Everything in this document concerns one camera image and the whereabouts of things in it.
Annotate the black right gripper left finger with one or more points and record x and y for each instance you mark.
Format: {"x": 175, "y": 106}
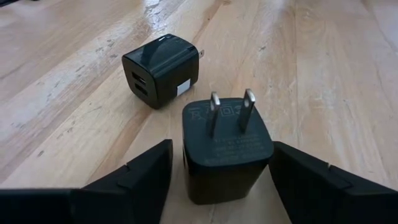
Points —
{"x": 136, "y": 193}

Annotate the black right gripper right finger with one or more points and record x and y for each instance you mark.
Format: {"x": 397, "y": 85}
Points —
{"x": 311, "y": 196}

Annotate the matte black charging adapter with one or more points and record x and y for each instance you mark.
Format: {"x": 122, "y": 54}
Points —
{"x": 224, "y": 168}

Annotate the glossy black dual-port charging adapter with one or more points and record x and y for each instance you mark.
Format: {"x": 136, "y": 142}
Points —
{"x": 161, "y": 65}

